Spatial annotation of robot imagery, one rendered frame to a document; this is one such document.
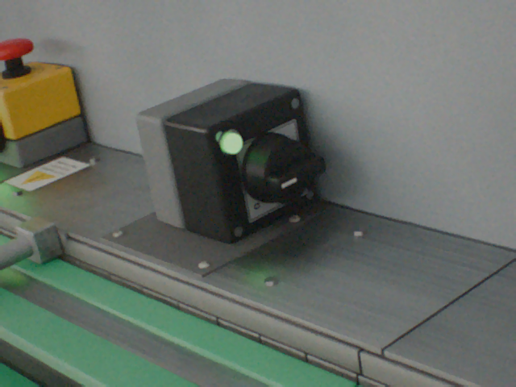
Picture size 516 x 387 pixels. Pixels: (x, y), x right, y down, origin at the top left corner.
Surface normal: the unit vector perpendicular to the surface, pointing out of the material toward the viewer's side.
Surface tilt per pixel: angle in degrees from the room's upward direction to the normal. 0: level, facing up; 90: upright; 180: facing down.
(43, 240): 90
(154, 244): 90
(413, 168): 0
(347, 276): 90
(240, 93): 90
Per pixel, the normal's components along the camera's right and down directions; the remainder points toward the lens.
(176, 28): -0.73, 0.36
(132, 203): -0.17, -0.92
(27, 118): 0.66, 0.17
